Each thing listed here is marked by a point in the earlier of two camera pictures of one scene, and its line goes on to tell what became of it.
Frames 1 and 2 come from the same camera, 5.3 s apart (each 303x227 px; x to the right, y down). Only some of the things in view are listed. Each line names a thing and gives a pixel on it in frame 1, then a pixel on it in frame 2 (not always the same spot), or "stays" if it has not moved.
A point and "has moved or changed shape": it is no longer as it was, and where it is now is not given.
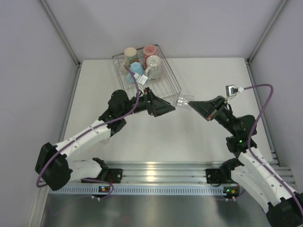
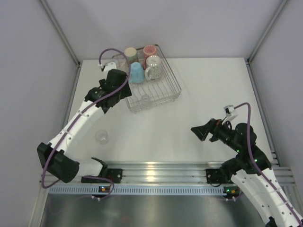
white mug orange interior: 153,70 stays
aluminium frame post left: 61,32 stays
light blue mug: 136,67 stays
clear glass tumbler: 182,101 has moved or changed shape
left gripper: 156,107 to 125,92
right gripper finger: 208,108 to 201,132
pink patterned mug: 148,50 stays
